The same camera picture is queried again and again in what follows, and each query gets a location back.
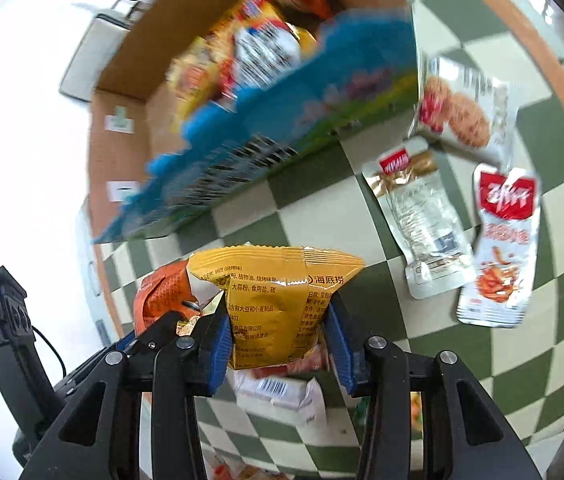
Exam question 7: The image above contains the white packet with barcode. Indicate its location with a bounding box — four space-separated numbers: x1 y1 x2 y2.
227 370 328 427

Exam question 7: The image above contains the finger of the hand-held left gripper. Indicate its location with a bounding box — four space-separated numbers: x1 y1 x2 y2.
129 310 203 357

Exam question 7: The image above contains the pile of snack packets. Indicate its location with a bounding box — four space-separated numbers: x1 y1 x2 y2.
167 0 334 131

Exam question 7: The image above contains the white cookie print packet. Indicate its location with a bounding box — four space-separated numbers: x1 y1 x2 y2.
412 52 518 166

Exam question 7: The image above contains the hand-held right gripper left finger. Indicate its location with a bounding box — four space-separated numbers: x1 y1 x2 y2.
19 305 235 480

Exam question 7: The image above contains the silver packet with red label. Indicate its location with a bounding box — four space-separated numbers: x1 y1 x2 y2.
362 137 478 301

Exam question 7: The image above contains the red and yellow snack packet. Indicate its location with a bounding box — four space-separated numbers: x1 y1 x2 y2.
209 452 288 480

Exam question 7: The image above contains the cardboard box with blue print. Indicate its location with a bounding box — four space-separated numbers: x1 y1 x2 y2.
87 0 420 246

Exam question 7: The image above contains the orange snack packet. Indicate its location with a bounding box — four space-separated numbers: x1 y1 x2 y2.
133 260 213 336

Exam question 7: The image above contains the white spicy strip packet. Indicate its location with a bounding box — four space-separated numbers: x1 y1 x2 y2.
456 162 543 329

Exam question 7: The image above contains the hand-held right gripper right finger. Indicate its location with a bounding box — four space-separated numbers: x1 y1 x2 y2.
324 295 538 480

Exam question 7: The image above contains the black cable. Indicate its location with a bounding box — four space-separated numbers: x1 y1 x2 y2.
31 326 67 377

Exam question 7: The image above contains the white padded chair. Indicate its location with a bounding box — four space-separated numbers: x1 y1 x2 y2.
59 10 133 103

